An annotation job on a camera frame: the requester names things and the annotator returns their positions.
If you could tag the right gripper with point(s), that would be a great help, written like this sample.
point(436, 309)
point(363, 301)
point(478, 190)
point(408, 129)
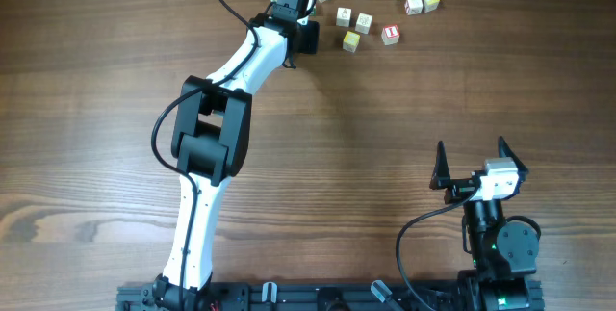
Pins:
point(459, 189)

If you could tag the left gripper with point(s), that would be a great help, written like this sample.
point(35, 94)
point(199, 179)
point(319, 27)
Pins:
point(312, 33)

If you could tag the yellow ladybug block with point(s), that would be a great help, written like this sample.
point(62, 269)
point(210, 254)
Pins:
point(351, 41)

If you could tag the red I block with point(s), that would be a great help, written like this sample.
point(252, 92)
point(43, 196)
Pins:
point(390, 34)

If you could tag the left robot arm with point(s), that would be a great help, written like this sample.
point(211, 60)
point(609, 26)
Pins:
point(210, 141)

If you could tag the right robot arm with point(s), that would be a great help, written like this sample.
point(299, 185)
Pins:
point(504, 249)

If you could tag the bee picture block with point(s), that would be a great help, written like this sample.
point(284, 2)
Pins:
point(343, 17)

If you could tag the blue D block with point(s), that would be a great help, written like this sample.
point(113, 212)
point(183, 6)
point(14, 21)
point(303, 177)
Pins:
point(363, 23)

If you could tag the red Y block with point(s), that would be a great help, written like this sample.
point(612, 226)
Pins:
point(413, 6)

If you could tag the yellow top block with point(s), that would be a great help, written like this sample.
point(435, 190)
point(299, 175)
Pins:
point(430, 5)

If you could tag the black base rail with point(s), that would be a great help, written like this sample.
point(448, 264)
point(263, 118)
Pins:
point(238, 296)

